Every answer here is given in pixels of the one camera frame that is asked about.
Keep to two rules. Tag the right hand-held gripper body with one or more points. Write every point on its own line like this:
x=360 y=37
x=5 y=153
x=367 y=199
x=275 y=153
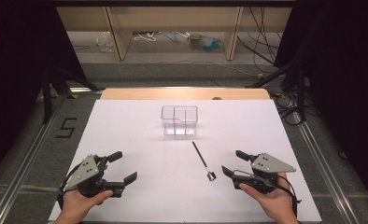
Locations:
x=269 y=166

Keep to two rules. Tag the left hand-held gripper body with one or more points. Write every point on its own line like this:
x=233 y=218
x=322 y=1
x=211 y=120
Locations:
x=90 y=182

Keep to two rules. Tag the thin black brush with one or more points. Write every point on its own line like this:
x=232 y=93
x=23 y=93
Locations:
x=201 y=158

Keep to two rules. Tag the clear plastic compartment container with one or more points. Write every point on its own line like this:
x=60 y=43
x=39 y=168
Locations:
x=179 y=119

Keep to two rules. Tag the person's left hand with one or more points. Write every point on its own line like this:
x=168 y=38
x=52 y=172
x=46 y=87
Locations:
x=76 y=205

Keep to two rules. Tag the person's right hand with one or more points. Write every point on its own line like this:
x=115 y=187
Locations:
x=278 y=202

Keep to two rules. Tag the white table sheet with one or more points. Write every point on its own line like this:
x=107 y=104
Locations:
x=172 y=199

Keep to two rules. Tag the black metal stand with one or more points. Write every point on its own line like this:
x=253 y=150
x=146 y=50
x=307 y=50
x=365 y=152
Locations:
x=46 y=93
x=301 y=93

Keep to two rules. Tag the wooden table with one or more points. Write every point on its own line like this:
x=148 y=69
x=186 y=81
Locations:
x=185 y=94

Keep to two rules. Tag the clear plastic bag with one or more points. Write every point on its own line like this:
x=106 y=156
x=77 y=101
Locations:
x=105 y=42

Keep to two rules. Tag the black curtain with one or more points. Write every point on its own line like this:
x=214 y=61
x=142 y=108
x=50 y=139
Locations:
x=14 y=62
x=344 y=77

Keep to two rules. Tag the colourful plastic packet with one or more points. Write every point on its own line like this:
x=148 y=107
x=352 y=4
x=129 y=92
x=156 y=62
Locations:
x=205 y=43

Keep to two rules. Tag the wooden shelf unit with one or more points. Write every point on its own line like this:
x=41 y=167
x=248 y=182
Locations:
x=172 y=18

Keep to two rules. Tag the metal floor rail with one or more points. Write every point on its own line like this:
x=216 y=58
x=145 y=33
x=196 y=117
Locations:
x=23 y=177
x=325 y=161

